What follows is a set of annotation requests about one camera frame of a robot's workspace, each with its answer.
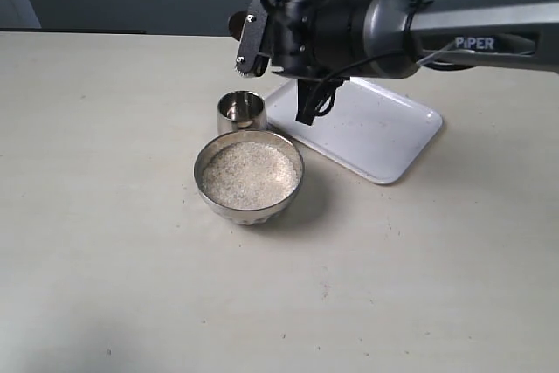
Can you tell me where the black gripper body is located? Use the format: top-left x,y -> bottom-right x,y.
235,0 -> 328,80

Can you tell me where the dark red wooden spoon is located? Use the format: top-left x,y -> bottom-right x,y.
228,10 -> 246,41

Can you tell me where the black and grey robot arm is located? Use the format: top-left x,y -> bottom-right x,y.
228,0 -> 558,81

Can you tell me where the small steel cup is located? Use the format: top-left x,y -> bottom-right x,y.
217,90 -> 268,135

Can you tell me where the white rice pile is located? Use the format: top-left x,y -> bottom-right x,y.
202,142 -> 299,211

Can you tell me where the steel bowl of rice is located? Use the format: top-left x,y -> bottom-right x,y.
193,130 -> 305,225

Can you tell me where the white rectangular plastic tray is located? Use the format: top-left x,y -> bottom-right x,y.
266,78 -> 444,185

